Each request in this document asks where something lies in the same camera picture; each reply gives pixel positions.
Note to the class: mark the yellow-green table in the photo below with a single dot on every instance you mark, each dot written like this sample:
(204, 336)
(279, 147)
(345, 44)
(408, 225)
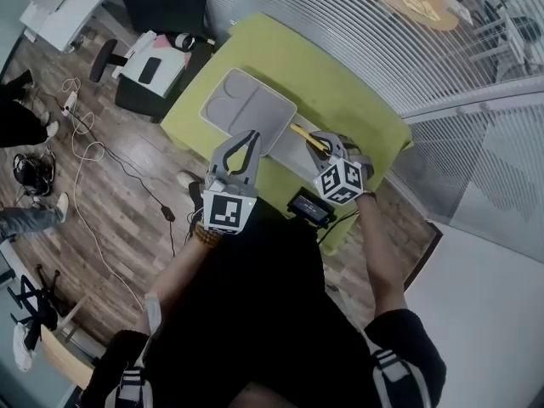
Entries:
(297, 70)

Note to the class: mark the person's black striped-sleeve top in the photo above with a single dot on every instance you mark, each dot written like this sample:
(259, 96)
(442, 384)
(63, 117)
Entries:
(255, 313)

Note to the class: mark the glass wall with blinds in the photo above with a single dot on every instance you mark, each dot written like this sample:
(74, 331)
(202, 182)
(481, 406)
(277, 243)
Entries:
(382, 36)

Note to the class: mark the yellow handled tool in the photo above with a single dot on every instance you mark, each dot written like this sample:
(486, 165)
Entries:
(302, 133)

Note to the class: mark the white mat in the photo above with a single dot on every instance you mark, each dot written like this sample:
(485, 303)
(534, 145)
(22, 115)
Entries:
(293, 151)

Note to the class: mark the black phone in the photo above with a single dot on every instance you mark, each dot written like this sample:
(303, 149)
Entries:
(149, 70)

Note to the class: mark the black tripod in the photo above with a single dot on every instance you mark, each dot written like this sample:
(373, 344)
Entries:
(38, 300)

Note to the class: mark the grey divided tray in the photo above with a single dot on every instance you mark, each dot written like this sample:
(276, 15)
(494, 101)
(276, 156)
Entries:
(248, 109)

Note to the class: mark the black armrest chair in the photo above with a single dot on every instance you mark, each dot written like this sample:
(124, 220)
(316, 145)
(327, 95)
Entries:
(136, 96)

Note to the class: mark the white power strip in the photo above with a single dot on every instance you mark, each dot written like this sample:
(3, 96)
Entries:
(70, 102)

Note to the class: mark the wooden chair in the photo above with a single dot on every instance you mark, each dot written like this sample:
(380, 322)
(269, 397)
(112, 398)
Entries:
(68, 355)

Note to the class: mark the person's left forearm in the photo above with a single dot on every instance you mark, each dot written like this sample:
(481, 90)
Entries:
(183, 270)

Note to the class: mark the person's right forearm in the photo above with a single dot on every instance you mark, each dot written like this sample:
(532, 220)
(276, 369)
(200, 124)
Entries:
(382, 262)

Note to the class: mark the white box with black item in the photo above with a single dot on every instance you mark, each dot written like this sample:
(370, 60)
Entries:
(166, 66)

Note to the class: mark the white plastic bag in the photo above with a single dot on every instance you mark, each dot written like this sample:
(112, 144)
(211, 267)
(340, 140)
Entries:
(23, 347)

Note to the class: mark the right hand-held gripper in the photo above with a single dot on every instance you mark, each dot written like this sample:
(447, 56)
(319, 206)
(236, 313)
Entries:
(340, 181)

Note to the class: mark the white desk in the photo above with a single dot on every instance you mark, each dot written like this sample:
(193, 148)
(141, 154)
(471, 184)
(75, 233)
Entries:
(68, 7)

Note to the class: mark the black display device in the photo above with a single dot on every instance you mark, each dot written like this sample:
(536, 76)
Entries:
(308, 206)

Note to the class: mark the pink paper sheet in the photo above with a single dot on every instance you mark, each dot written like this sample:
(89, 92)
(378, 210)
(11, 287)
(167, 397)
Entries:
(160, 43)

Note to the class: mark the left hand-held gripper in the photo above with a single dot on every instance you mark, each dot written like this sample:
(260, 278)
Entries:
(225, 211)

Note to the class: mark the black power adapter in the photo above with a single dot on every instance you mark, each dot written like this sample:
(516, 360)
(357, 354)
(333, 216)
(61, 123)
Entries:
(168, 213)

